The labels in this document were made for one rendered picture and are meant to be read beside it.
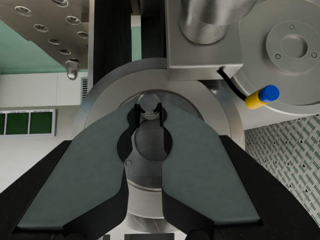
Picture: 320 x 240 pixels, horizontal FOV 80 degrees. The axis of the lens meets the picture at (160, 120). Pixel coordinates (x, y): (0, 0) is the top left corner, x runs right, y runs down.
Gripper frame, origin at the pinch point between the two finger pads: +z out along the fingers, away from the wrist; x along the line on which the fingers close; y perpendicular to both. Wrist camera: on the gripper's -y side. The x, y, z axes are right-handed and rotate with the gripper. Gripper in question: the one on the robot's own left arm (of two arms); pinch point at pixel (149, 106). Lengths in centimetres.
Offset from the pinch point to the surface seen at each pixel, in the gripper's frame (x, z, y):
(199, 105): 3.8, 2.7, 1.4
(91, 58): -5.6, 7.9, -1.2
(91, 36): -5.7, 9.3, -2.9
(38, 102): -183, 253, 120
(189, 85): 3.0, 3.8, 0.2
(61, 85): -150, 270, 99
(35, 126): -30.9, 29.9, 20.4
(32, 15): -20.3, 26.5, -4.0
